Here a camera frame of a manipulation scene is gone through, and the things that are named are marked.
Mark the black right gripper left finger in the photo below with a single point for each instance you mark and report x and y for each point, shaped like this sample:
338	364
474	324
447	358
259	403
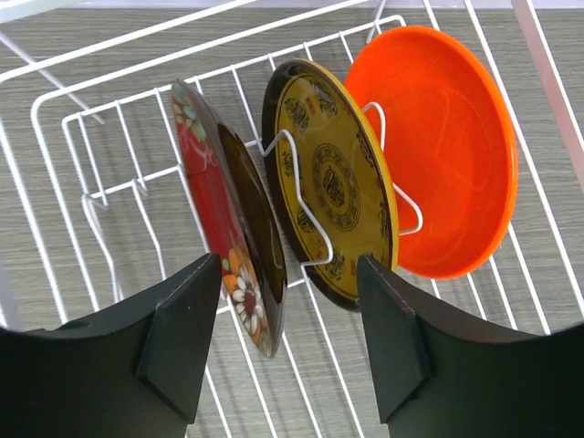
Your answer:
133	369

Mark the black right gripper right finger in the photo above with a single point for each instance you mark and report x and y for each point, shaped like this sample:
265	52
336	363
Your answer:
439	371

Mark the red floral plate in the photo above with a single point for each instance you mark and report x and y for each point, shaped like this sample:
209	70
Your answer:
235	214

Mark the yellow patterned plate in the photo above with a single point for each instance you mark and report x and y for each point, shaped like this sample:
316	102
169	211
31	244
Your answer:
330	184

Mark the orange plate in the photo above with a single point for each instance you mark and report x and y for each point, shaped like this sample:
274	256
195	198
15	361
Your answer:
449	144

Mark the white wire dish rack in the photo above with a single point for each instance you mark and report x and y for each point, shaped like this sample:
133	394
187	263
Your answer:
94	204

